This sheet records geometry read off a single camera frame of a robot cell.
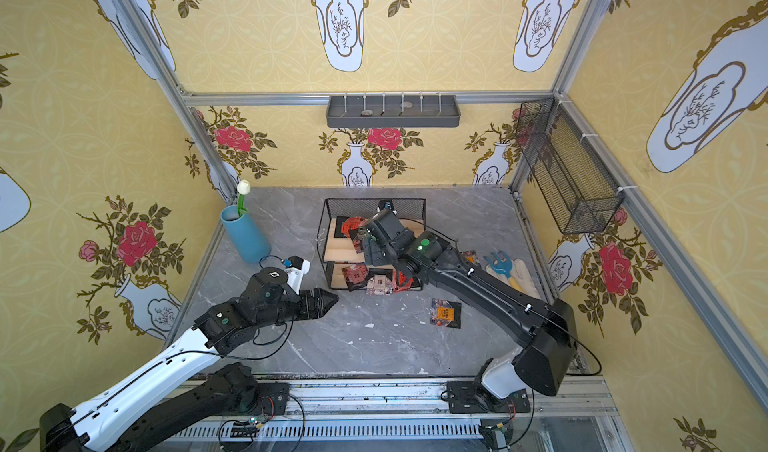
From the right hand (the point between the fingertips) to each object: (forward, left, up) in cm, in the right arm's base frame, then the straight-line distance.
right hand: (373, 248), depth 77 cm
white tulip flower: (+13, +36, +7) cm, 39 cm away
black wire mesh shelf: (+7, +11, -6) cm, 14 cm away
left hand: (-12, +11, -6) cm, 17 cm away
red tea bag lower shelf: (+1, -8, -20) cm, 22 cm away
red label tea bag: (+12, +7, -6) cm, 15 cm away
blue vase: (+8, +39, -12) cm, 42 cm away
